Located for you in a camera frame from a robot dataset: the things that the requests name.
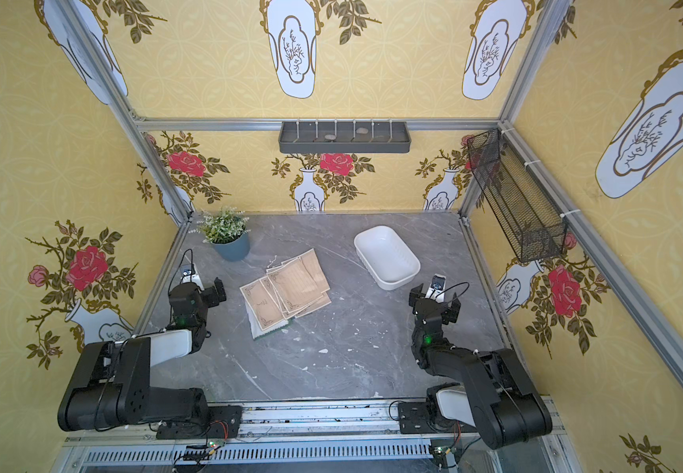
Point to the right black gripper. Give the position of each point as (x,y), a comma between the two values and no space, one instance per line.
(433,304)

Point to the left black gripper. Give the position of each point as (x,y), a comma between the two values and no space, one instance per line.
(211,293)

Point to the white oval storage box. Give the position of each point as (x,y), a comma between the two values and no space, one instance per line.
(387,258)

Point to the pink lined stationery paper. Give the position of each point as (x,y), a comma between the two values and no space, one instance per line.
(260,301)
(296,286)

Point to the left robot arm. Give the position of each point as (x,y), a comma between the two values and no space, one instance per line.
(110,386)

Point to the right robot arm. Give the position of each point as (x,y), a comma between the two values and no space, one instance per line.
(491,391)

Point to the potted green plant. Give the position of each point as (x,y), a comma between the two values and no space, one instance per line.
(227,232)

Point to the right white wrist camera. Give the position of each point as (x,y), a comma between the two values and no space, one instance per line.
(436,290)

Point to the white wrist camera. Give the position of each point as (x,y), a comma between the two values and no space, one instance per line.
(436,290)
(190,274)

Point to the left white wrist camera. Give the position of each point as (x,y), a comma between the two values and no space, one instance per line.
(190,274)

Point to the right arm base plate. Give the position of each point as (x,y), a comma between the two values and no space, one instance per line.
(424,417)

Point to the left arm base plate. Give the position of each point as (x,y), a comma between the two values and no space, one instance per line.
(220,422)

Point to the black wire mesh basket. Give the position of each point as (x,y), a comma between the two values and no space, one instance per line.
(528,218)

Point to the grey wall shelf tray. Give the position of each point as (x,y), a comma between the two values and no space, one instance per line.
(347,136)

